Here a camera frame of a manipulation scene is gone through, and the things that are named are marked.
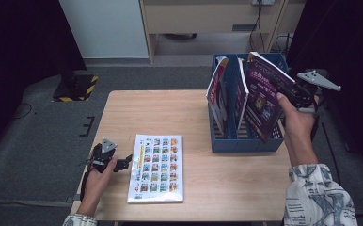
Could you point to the person's left hand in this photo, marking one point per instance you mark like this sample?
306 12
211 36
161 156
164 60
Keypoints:
95 188

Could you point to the person's right hand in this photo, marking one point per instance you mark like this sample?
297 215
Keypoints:
297 125

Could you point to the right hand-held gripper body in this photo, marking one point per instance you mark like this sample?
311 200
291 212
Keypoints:
303 94

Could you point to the dark curtain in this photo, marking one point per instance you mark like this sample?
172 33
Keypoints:
358 47
19 47

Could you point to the white board panel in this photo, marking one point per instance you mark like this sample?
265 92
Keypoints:
107 28

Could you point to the white power strip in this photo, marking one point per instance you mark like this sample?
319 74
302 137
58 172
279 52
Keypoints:
262 2

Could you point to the black stand base striped edge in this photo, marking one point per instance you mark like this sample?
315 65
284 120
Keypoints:
76 88

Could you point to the white picture grid magazine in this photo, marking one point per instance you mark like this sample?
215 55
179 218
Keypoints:
156 166

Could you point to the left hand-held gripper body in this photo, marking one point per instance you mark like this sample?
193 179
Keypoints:
103 161

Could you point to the grey tape strip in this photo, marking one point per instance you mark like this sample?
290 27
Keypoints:
73 198

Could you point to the black and red magazine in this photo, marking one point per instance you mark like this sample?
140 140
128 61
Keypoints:
217 94

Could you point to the beige wooden desk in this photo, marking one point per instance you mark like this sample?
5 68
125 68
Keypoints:
201 19

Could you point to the blue file rack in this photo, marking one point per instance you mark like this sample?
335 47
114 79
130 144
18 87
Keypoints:
233 146

